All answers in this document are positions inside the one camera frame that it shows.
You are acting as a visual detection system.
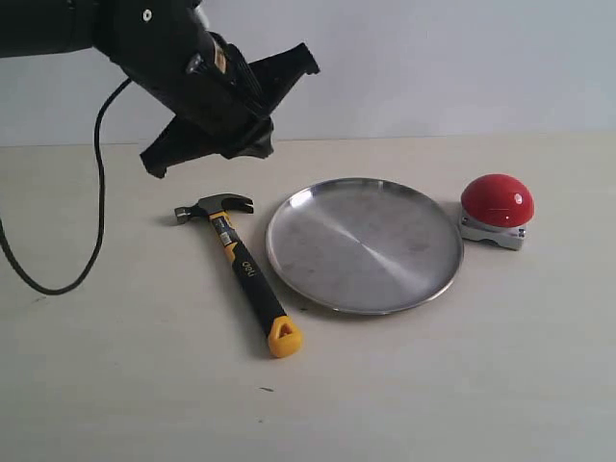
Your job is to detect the black and yellow claw hammer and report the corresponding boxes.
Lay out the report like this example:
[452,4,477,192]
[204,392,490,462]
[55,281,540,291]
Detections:
[174,193,303,358]

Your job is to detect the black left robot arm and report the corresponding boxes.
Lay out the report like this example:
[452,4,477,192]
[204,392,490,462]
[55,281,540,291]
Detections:
[1,0,320,178]

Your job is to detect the round stainless steel plate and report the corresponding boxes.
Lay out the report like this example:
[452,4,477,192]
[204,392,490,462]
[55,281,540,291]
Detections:
[266,177,464,316]

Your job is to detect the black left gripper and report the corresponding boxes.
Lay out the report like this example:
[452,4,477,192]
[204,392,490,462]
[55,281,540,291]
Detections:
[93,0,320,178]

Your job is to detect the red dome push button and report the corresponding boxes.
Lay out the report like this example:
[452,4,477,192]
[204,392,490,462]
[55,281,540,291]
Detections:
[458,173,535,251]

